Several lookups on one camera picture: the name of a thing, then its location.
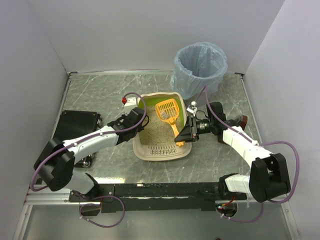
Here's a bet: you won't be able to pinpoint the beige green litter box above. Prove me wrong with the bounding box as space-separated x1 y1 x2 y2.
132 92 192 162

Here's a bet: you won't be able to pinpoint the orange plastic litter scoop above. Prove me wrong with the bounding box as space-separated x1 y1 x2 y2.
155 98 185 137

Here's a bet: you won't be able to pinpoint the brown wooden metronome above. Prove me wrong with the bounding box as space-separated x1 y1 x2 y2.
224 115 248 131

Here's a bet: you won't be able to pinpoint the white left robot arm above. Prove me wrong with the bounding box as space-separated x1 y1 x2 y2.
30 107 147 194

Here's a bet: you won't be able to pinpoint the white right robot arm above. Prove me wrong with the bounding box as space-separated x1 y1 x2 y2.
174 102 291 203

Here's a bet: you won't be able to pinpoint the beige cat litter pellets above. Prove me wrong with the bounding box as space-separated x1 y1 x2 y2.
139 106 176 146

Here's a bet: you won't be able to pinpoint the grey bin with blue bag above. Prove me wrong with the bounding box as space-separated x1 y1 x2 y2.
169 42 228 100

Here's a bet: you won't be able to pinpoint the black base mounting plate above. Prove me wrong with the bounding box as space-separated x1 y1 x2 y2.
68 182 248 214

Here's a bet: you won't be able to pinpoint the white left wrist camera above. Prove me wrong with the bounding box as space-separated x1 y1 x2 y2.
122 97 138 115

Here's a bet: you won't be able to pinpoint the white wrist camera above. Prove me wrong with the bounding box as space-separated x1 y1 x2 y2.
186 101 198 117
122 97 138 115

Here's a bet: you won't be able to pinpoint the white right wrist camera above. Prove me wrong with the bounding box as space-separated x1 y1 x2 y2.
186 101 198 117

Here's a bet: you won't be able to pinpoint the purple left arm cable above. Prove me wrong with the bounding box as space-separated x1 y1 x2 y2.
29 92 148 228

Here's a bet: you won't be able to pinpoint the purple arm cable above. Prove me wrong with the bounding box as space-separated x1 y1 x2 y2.
194 84 300 223
29 92 148 228

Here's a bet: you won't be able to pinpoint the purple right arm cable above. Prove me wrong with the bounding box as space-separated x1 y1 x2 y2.
194 84 300 223

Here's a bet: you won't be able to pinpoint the aluminium frame rail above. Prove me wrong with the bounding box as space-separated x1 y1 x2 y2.
23 184 76 206

